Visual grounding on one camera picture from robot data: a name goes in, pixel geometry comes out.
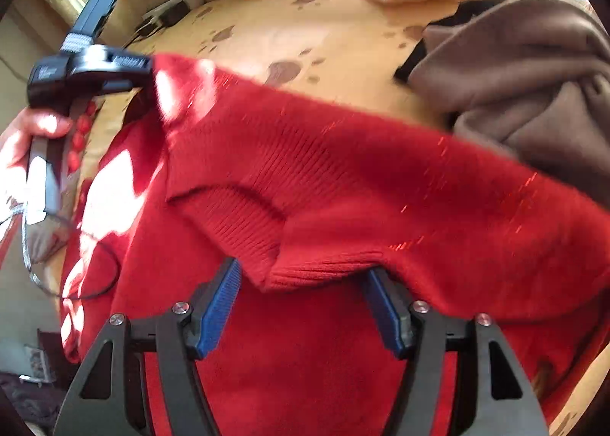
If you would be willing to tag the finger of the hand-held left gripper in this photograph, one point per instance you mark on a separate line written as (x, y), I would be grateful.
(131, 65)

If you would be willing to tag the brown knit garment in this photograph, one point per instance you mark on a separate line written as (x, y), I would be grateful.
(514, 73)

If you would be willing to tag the red knit sweater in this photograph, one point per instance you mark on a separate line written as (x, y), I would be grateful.
(343, 178)

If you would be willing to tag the black knit garment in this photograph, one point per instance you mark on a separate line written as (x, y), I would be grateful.
(412, 61)

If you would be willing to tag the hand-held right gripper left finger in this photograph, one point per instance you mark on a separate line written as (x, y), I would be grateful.
(220, 307)

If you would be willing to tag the black power adapter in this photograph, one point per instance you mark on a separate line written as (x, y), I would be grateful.
(172, 14)

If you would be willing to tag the person's left hand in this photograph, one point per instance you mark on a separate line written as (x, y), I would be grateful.
(45, 125)

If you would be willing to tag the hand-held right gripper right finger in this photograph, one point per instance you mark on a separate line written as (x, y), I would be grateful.
(386, 314)

